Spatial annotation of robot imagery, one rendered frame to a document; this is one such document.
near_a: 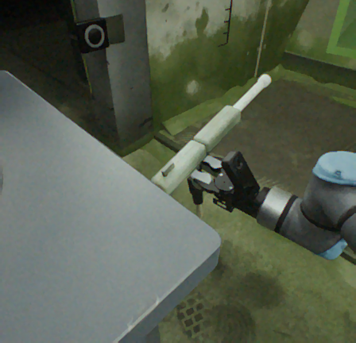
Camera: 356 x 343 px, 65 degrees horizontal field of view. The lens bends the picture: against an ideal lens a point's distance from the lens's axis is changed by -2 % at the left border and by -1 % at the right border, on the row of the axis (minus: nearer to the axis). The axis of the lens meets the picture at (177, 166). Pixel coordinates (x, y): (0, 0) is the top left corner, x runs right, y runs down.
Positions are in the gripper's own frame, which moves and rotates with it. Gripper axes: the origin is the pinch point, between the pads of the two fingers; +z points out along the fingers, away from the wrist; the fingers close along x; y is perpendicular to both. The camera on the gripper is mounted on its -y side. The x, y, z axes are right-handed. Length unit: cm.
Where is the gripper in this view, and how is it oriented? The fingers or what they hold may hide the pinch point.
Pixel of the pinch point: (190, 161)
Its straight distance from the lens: 69.8
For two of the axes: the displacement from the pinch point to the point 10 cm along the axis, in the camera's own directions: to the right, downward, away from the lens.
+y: 1.5, 6.3, 7.6
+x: 6.1, -6.7, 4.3
